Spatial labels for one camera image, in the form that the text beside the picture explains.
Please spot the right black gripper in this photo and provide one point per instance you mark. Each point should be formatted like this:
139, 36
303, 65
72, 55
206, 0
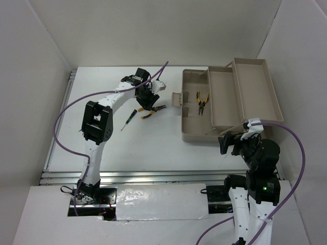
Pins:
237, 141

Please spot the yellow combination pliers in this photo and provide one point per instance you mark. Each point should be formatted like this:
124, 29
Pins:
201, 103

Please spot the yellow long nose pliers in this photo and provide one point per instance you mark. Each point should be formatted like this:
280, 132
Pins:
153, 110

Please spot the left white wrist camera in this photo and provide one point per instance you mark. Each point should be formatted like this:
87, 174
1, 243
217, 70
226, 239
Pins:
157, 86

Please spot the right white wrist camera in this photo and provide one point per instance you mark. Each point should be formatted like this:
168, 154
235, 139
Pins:
254, 126

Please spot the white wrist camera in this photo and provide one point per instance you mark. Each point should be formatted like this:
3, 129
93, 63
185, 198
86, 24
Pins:
254, 126
157, 86

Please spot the beige cantilever toolbox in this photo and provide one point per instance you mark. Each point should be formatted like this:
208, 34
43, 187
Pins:
236, 94

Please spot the silver foil sheet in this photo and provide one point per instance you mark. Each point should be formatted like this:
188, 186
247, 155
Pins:
161, 202

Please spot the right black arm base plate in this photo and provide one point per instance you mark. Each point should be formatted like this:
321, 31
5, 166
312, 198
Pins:
218, 199

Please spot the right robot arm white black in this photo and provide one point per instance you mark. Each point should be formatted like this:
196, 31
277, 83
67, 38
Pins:
255, 195

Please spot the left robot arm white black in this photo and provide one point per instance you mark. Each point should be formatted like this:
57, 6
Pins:
97, 125

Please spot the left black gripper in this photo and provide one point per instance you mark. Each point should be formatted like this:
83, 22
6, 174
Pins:
147, 104

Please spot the aluminium rail frame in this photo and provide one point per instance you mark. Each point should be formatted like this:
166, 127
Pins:
147, 150

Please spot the green black screwdriver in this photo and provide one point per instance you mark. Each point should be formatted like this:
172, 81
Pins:
134, 112

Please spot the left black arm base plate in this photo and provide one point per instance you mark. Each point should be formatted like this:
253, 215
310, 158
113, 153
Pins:
103, 206

